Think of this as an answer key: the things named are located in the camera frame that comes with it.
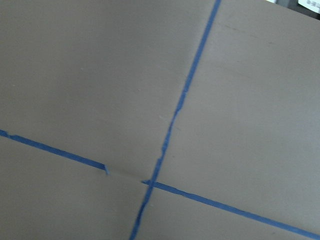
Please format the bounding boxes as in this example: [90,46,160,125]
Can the white labelled object at edge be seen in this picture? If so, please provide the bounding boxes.
[298,0,320,12]

